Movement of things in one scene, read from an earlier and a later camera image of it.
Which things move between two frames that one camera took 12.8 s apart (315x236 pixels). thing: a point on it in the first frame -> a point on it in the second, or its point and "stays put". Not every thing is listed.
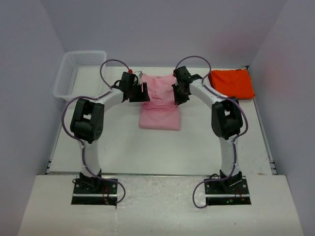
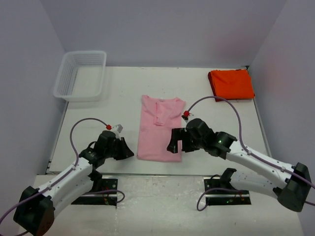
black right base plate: [234, 191] stays put
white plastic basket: [81, 74] stays put
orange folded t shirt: [233, 82] stays put
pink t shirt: [160, 112] -> [158, 118]
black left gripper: [142, 97] -> [125, 152]
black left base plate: [94, 191] stays put
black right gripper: [179, 100] -> [179, 133]
